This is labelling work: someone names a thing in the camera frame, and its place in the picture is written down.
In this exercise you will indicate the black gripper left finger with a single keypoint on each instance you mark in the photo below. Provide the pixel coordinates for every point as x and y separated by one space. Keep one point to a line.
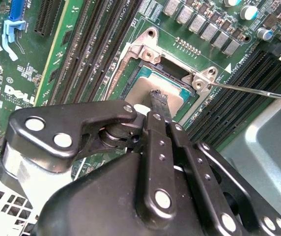
57 123

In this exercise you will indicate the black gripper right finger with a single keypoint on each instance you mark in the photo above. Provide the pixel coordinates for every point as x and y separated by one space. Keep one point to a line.
204 186

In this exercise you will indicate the silver topped CPU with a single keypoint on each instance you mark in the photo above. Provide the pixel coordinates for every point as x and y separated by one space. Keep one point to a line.
140 91

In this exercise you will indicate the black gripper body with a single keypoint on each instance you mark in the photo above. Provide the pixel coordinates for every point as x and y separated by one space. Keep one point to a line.
93 209

